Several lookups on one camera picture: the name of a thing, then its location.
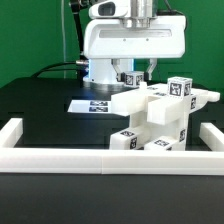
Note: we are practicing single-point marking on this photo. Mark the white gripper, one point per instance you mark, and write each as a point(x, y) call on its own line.
point(131, 29)

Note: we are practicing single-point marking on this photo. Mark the white tagged cube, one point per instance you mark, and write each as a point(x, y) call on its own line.
point(133, 78)
point(179, 87)

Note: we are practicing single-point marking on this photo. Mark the white chair back frame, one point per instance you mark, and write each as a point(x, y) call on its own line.
point(159, 106)

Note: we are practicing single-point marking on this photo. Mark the white chair seat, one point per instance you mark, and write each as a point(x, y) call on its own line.
point(176, 129)

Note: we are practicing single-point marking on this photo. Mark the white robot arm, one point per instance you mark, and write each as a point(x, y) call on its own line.
point(100, 73)

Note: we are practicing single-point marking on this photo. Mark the white flat tag board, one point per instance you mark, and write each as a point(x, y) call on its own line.
point(90, 106)

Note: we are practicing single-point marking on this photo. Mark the black raised platform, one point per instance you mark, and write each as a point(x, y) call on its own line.
point(44, 100)

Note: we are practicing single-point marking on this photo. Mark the white U-shaped boundary fence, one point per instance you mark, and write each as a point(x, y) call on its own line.
point(86, 161)

